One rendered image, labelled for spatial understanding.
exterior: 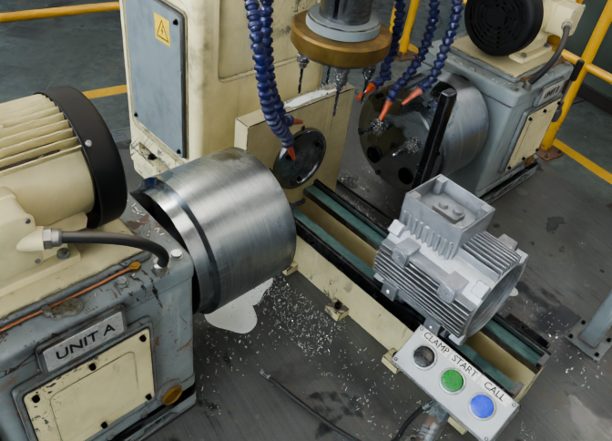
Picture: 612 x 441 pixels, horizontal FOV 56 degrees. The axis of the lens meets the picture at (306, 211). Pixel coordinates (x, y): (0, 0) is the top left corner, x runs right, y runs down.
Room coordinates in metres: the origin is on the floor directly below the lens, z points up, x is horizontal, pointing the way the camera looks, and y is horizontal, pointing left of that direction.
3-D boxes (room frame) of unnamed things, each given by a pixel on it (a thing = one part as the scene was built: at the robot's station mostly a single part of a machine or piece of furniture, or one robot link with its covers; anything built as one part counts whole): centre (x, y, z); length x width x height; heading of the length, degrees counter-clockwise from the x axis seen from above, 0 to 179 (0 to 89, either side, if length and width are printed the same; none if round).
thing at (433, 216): (0.79, -0.24, 1.11); 0.12 x 0.11 x 0.07; 49
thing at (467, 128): (1.21, -0.26, 1.04); 0.41 x 0.25 x 0.25; 139
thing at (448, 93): (0.98, -0.23, 1.12); 0.04 x 0.03 x 0.26; 49
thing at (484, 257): (0.76, -0.27, 1.01); 0.20 x 0.19 x 0.19; 49
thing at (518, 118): (1.41, -0.43, 0.99); 0.35 x 0.31 x 0.37; 139
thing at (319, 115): (1.06, 0.08, 0.97); 0.30 x 0.11 x 0.34; 139
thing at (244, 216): (0.69, 0.19, 1.04); 0.37 x 0.25 x 0.25; 139
